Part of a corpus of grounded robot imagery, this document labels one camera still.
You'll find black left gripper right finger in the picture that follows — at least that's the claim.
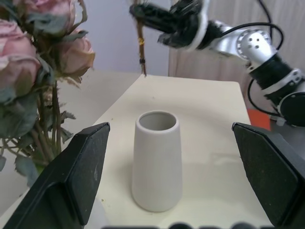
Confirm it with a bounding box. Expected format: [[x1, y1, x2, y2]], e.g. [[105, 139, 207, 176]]
[[232, 122, 305, 229]]

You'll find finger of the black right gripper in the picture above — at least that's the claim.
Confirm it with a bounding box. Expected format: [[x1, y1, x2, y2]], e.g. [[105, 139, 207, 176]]
[[129, 3, 176, 24], [142, 20, 182, 35]]

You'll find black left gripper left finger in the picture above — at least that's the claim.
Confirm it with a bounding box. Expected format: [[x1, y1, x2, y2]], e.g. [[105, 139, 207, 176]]
[[0, 122, 111, 229]]

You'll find brown flower stem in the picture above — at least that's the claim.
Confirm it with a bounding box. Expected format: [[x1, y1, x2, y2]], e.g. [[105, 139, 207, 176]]
[[132, 0, 148, 77]]

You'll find beige curtain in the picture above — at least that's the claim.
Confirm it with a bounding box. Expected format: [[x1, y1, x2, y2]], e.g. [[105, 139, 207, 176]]
[[168, 0, 305, 113]]

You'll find orange red object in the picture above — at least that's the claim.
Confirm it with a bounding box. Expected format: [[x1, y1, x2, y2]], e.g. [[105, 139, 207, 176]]
[[246, 108, 271, 131]]

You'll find white ceramic vase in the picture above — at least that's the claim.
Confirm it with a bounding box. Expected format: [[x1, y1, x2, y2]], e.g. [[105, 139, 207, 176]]
[[131, 110, 183, 213]]

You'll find pink rose bouquet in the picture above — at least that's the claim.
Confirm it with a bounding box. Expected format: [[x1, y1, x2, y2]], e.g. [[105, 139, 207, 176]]
[[0, 0, 96, 189]]

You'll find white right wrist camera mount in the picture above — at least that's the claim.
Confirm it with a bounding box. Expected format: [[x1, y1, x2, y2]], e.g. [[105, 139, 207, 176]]
[[187, 0, 211, 52]]

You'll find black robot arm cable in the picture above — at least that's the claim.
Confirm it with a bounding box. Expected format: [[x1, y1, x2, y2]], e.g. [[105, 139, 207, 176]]
[[220, 0, 285, 119]]

